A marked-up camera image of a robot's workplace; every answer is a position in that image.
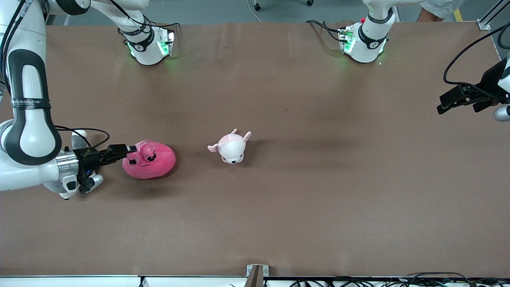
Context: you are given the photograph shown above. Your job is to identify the black left arm base cables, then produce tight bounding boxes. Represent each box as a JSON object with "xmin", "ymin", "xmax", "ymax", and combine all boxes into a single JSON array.
[{"xmin": 306, "ymin": 19, "xmax": 348, "ymax": 43}]

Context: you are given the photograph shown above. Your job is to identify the person in white clothing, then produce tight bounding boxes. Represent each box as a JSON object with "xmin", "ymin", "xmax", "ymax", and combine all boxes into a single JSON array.
[{"xmin": 416, "ymin": 0, "xmax": 466, "ymax": 22}]

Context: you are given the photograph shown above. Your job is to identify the black right arm base cable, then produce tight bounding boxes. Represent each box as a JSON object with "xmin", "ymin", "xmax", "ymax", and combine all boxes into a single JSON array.
[{"xmin": 110, "ymin": 0, "xmax": 180, "ymax": 44}]

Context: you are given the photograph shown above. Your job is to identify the hot pink round plush toy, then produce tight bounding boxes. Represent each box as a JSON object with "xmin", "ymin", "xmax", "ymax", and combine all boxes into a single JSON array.
[{"xmin": 122, "ymin": 140, "xmax": 176, "ymax": 180}]

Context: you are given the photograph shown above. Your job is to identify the pale pink plush dog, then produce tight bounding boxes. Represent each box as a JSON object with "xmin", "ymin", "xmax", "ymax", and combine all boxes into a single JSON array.
[{"xmin": 207, "ymin": 128, "xmax": 252, "ymax": 165}]

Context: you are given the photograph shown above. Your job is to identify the white table edge rail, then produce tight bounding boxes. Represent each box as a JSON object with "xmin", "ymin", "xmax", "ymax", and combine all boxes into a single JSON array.
[{"xmin": 0, "ymin": 275, "xmax": 510, "ymax": 287}]

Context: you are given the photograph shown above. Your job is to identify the aluminium frame profile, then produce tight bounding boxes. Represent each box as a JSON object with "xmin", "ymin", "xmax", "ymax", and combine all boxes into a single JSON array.
[{"xmin": 476, "ymin": 0, "xmax": 503, "ymax": 31}]

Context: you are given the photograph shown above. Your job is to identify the metal table edge bracket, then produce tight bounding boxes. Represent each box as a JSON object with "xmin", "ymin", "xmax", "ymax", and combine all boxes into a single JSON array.
[{"xmin": 246, "ymin": 264, "xmax": 270, "ymax": 287}]

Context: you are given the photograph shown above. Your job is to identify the white floor cable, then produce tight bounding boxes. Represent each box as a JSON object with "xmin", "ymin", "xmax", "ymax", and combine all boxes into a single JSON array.
[{"xmin": 246, "ymin": 0, "xmax": 262, "ymax": 23}]

